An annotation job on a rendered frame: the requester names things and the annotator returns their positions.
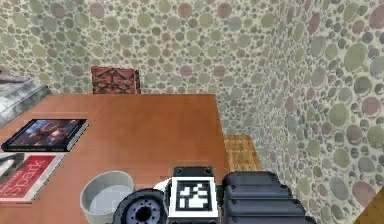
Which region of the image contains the dark blue book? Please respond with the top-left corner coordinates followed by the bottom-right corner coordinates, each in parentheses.
top-left (0, 118), bottom-right (90, 153)

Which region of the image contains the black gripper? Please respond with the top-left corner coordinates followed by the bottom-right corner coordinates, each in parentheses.
top-left (112, 188), bottom-right (169, 224)

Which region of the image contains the red and white book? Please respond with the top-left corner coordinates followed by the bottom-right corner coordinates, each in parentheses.
top-left (0, 152), bottom-right (67, 204)

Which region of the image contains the brown wooden table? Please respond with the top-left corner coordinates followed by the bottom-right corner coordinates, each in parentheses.
top-left (0, 93), bottom-right (231, 224)

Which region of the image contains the red patterned chair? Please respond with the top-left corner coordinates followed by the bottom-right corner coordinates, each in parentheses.
top-left (90, 65), bottom-right (142, 95)

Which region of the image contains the grey marbled box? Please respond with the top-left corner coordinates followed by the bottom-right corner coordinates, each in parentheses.
top-left (0, 70), bottom-right (53, 129)

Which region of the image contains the grey round bowl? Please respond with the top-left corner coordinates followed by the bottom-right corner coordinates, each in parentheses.
top-left (79, 170), bottom-right (136, 224)

